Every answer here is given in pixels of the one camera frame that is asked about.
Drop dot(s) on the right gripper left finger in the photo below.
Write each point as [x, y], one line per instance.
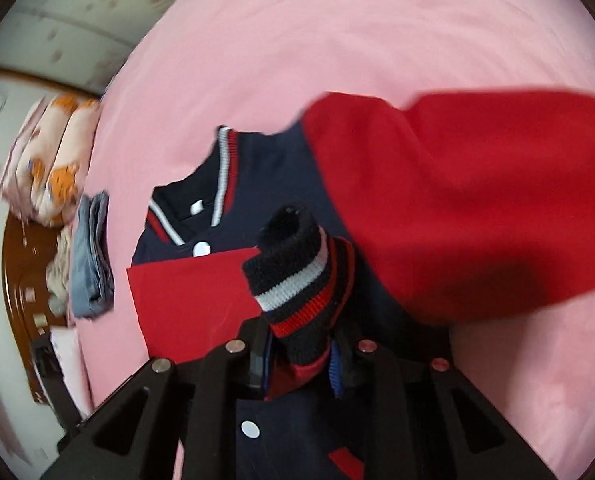
[258, 339]

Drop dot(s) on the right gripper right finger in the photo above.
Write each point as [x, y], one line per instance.
[342, 366]

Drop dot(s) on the navy red varsity jacket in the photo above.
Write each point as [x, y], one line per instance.
[385, 225]

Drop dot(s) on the folded blue jeans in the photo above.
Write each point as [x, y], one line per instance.
[92, 284]

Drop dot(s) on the small white pillow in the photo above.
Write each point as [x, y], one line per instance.
[66, 346]

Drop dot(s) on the crumpled grey white cloth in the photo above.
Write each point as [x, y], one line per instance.
[58, 274]

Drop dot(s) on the brown wooden headboard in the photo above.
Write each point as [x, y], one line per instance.
[27, 249]

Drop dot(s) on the bear print folded quilt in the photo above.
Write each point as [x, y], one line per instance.
[46, 168]

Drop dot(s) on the pink plush bed blanket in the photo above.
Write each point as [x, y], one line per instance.
[254, 64]

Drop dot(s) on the floral sliding wardrobe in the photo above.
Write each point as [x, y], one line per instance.
[79, 43]

